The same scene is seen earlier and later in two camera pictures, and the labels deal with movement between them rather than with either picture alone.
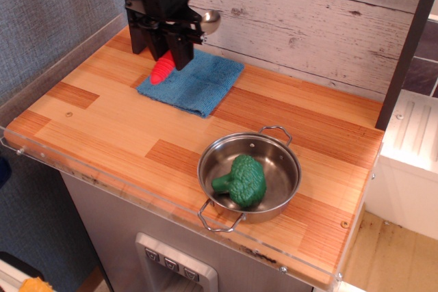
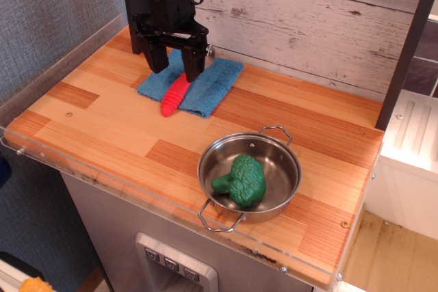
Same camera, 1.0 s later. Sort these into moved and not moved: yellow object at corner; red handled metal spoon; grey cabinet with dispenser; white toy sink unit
Moved: red handled metal spoon
Not moved: yellow object at corner; grey cabinet with dispenser; white toy sink unit
